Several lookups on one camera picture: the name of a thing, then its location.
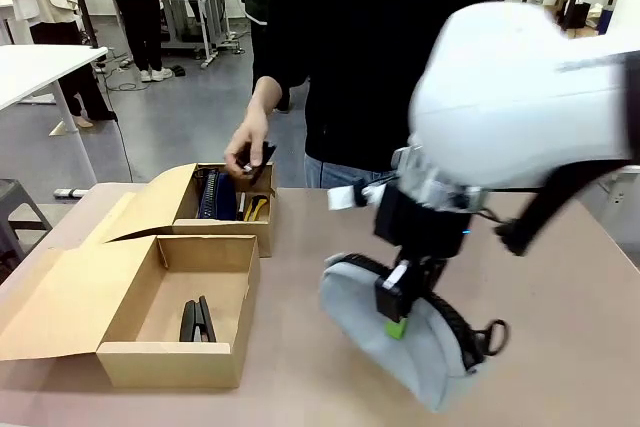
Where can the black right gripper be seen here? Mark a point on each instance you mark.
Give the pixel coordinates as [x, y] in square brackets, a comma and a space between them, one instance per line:
[420, 227]

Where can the grey zip pencil case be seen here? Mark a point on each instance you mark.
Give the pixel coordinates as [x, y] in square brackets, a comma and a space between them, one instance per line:
[370, 342]

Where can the yellow black utility knife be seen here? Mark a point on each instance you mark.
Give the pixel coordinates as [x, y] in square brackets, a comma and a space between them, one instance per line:
[257, 208]

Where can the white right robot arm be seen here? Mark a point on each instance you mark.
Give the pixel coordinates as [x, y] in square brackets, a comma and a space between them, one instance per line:
[525, 97]

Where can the person's right forearm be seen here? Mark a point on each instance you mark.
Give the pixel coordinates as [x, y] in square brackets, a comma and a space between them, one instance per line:
[268, 89]

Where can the large open cardboard box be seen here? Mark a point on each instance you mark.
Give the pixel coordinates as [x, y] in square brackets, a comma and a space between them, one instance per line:
[175, 292]

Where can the small open cardboard box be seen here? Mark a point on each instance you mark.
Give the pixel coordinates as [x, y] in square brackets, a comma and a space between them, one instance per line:
[150, 207]

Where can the black box on shelf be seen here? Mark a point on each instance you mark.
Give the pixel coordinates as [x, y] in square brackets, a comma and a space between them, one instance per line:
[580, 16]

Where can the person's right hand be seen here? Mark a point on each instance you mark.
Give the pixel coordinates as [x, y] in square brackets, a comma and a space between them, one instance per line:
[250, 137]

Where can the person in black hoodie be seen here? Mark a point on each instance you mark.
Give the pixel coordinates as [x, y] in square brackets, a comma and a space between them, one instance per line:
[360, 47]

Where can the wooden shelf board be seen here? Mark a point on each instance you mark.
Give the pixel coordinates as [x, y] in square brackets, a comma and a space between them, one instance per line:
[587, 31]

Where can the grey background workbench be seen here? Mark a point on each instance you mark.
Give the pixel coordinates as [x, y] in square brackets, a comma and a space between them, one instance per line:
[200, 2]

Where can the bystander in white top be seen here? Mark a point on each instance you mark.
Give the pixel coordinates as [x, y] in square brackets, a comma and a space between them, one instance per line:
[135, 2]

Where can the grey metal stool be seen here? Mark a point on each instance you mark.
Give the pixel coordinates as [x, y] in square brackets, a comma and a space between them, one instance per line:
[20, 212]

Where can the white side table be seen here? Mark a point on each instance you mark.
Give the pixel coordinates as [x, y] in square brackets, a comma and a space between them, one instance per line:
[40, 67]

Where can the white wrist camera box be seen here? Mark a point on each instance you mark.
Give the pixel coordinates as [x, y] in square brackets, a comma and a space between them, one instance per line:
[342, 197]

